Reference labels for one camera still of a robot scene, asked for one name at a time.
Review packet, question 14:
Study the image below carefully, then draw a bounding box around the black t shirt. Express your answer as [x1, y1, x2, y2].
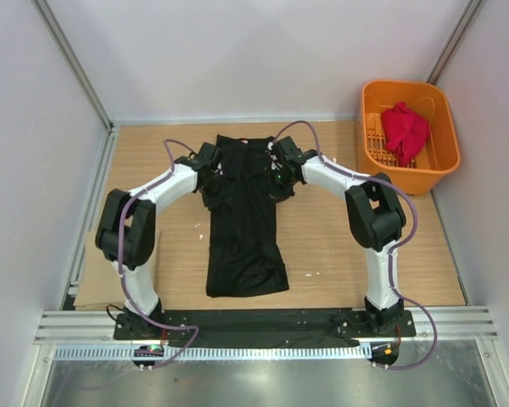
[206, 135, 289, 298]

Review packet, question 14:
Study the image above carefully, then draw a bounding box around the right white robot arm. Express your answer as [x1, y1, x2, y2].
[268, 137, 406, 336]

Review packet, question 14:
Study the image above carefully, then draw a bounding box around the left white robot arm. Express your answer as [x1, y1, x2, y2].
[95, 139, 223, 339]

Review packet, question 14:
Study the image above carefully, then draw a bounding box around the red t shirt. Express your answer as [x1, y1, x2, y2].
[381, 102, 430, 167]

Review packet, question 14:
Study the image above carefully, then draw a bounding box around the orange plastic basket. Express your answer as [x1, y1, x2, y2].
[356, 80, 461, 196]

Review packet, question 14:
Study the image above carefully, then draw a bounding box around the brown cardboard sheet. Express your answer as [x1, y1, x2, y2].
[74, 230, 160, 315]

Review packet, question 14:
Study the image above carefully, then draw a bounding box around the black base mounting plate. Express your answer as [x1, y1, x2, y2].
[114, 308, 417, 348]

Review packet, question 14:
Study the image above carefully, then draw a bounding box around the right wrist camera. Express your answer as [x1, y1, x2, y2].
[271, 137, 303, 164]

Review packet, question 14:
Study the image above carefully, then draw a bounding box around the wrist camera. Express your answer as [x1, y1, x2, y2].
[193, 142, 221, 171]
[271, 137, 303, 164]

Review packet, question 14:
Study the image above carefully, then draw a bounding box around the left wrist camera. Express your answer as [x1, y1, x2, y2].
[193, 142, 221, 171]

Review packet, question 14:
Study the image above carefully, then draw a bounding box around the white slotted cable duct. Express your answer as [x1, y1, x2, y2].
[53, 343, 372, 362]

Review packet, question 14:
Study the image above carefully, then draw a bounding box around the aluminium front frame rail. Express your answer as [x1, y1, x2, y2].
[33, 305, 498, 344]

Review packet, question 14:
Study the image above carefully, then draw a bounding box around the right aluminium corner post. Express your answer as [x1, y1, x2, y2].
[426, 0, 487, 86]

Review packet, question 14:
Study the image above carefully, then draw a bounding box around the aluminium corner post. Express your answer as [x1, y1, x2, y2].
[426, 0, 487, 86]
[31, 0, 113, 132]

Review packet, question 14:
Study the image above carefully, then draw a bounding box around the left aluminium corner post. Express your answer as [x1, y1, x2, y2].
[31, 0, 113, 132]

